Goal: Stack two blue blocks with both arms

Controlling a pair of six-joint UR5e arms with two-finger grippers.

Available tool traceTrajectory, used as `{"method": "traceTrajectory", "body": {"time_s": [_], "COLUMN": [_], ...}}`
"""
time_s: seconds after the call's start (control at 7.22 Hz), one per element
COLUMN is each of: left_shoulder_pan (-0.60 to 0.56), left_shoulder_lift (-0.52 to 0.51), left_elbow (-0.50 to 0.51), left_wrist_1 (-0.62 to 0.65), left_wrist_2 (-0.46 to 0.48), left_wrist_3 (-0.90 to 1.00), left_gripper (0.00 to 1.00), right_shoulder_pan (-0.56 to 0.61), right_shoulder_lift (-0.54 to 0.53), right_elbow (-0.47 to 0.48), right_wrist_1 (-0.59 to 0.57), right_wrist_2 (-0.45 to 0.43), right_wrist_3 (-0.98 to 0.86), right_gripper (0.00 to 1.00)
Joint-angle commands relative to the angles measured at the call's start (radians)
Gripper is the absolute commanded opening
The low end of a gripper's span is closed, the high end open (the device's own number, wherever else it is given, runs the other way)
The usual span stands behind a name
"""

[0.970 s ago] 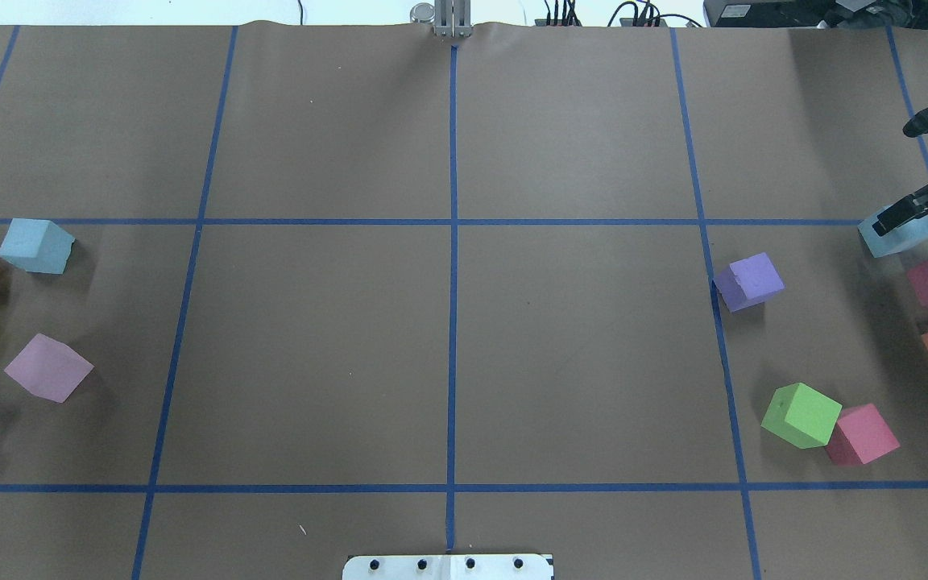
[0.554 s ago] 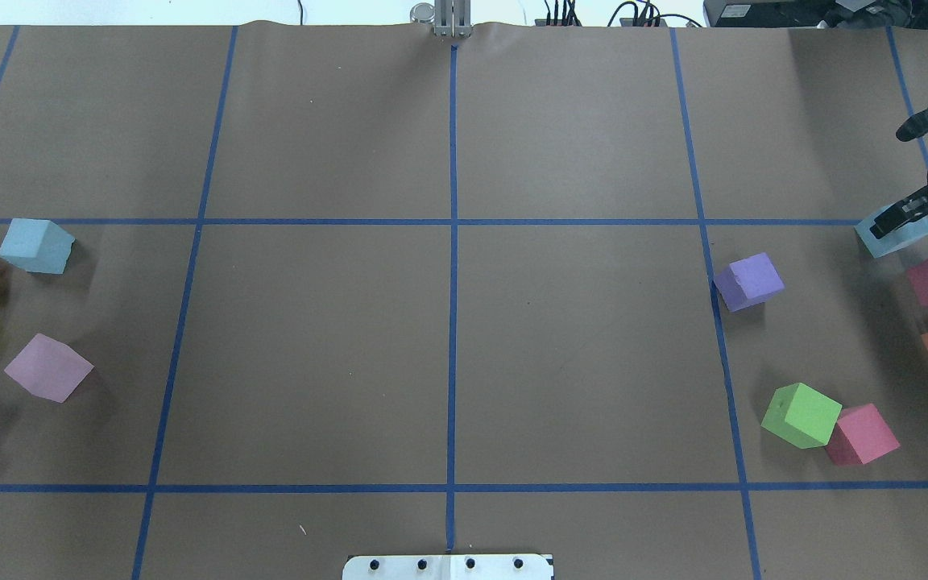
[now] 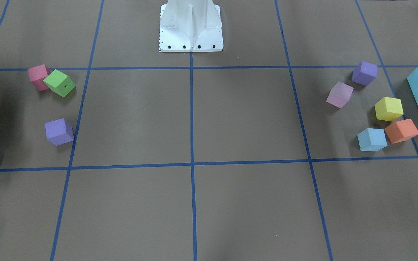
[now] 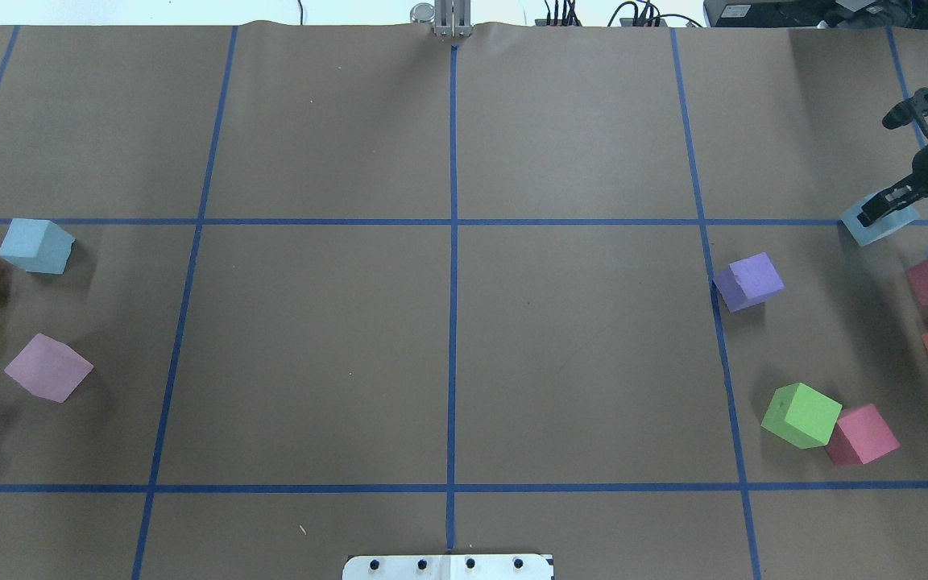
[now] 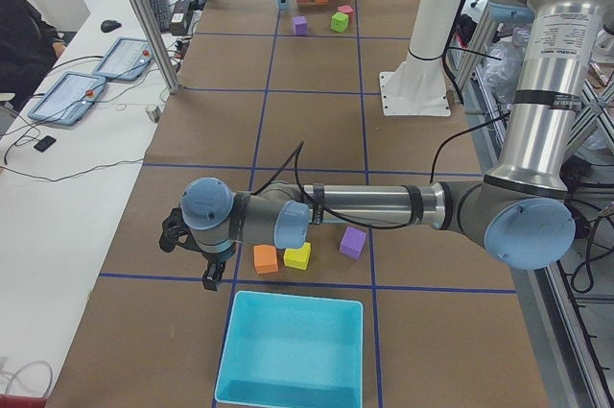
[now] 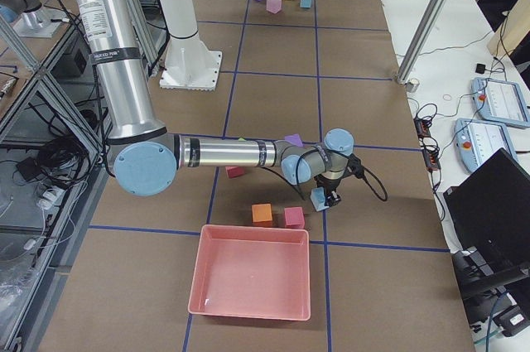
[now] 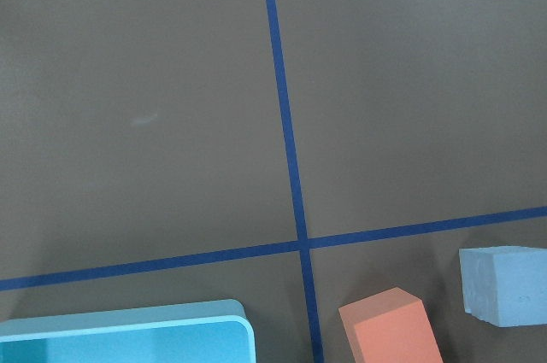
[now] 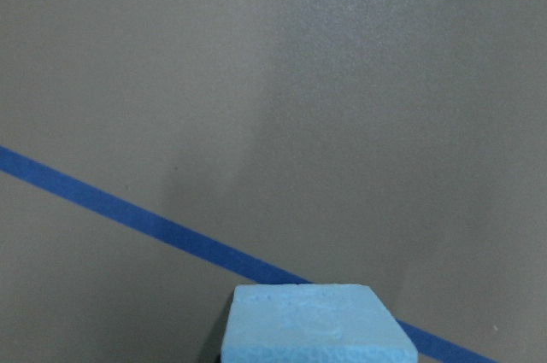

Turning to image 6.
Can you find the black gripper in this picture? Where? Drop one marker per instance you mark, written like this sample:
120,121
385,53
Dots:
327,186

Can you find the light blue foam block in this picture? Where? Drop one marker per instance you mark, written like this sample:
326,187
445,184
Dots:
318,199
306,4

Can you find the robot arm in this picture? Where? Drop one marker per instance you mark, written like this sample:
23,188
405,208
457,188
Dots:
148,156
31,12

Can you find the magenta foam block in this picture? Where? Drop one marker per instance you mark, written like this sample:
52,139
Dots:
294,218

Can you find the orange foam block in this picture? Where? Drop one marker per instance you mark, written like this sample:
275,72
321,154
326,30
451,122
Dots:
262,215

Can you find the pink foam block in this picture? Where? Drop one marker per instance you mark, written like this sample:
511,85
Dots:
234,171

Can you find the pink plastic bin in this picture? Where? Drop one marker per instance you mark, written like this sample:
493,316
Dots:
259,273

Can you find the small metal cylinder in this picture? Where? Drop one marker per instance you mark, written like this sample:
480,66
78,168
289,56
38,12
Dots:
412,85

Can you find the blue teach pendant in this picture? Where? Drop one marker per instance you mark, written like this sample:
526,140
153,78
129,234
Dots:
478,140
500,101

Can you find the black laptop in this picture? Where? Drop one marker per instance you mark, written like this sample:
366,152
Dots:
492,205

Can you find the lilac foam block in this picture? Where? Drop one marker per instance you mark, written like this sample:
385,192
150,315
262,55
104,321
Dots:
273,6

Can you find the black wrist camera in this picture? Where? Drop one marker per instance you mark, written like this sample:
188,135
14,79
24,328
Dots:
354,167

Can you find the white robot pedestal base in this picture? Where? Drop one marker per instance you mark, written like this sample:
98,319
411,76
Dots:
189,64

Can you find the aluminium frame post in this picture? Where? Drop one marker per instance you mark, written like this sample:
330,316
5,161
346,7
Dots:
430,15

